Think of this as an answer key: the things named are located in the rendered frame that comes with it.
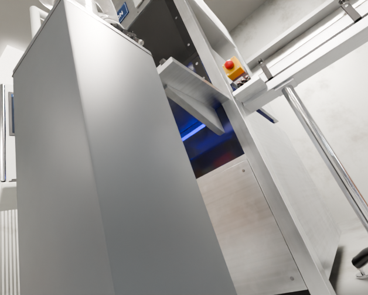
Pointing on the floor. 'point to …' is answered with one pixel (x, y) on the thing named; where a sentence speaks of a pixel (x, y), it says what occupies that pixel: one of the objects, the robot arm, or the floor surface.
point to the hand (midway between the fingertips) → (132, 38)
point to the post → (259, 163)
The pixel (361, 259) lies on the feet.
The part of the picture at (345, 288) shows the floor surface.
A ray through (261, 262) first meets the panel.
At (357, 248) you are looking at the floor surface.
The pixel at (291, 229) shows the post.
